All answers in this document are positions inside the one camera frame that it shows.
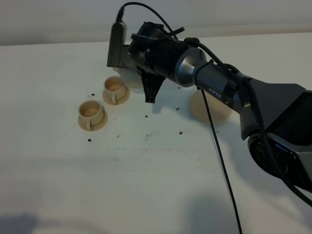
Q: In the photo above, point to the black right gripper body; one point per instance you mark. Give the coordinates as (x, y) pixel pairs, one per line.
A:
(156, 52)

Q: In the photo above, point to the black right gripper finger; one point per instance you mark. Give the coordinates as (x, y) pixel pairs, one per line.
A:
(151, 86)

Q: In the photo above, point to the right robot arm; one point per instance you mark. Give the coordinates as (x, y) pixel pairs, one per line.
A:
(275, 119)

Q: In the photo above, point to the far beige teacup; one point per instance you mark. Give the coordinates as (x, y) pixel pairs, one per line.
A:
(114, 83)

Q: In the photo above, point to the beige teacup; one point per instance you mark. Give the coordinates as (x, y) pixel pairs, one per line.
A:
(89, 108)
(114, 83)

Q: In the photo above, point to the near beige saucer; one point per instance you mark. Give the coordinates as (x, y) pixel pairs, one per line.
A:
(93, 123)

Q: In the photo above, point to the near beige teacup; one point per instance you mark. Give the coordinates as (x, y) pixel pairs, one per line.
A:
(89, 108)

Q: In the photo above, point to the round beige coaster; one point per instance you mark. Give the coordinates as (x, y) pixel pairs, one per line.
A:
(219, 111)

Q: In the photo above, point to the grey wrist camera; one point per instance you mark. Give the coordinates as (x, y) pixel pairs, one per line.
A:
(116, 45)

